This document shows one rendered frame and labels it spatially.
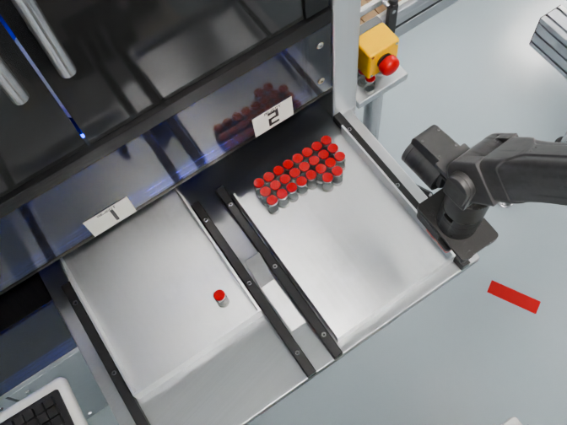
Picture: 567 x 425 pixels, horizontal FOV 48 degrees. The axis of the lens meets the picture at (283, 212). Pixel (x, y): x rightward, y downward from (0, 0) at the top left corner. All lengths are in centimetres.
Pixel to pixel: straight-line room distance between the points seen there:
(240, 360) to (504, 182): 62
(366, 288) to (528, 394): 102
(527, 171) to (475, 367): 143
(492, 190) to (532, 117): 174
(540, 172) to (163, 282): 76
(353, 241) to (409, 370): 91
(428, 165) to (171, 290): 58
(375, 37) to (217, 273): 54
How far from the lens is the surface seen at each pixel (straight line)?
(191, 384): 117
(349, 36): 116
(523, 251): 223
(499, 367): 210
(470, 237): 92
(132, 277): 125
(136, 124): 99
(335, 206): 124
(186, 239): 125
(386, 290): 118
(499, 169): 72
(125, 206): 114
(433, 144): 83
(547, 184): 69
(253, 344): 117
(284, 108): 118
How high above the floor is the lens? 201
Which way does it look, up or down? 66 degrees down
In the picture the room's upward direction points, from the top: 10 degrees counter-clockwise
